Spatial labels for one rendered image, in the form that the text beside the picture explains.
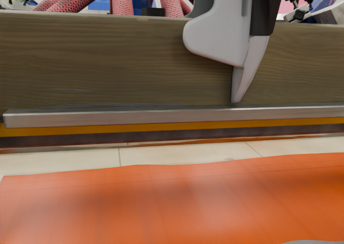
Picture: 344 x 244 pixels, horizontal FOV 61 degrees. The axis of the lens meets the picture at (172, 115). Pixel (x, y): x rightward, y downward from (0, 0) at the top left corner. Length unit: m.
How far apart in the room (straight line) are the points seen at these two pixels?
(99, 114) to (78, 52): 0.04
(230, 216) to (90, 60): 0.16
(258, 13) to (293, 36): 0.05
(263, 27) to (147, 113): 0.10
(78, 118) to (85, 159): 0.13
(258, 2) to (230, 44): 0.03
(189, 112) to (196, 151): 0.14
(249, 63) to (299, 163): 0.18
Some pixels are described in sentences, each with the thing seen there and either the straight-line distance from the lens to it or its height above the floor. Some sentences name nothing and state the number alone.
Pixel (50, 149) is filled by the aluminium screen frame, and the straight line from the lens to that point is 0.36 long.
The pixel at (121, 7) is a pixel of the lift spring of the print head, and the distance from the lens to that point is 0.72.
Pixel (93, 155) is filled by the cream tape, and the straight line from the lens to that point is 0.34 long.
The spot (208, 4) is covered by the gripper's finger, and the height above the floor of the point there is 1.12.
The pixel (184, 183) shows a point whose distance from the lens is 0.28.
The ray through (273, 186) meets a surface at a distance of 0.30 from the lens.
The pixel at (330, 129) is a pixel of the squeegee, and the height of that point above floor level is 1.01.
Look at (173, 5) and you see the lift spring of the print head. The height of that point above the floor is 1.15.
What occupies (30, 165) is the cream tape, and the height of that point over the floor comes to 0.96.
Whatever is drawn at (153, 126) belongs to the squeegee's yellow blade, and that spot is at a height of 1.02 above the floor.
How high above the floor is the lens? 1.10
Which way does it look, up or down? 17 degrees down
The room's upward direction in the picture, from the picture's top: 2 degrees clockwise
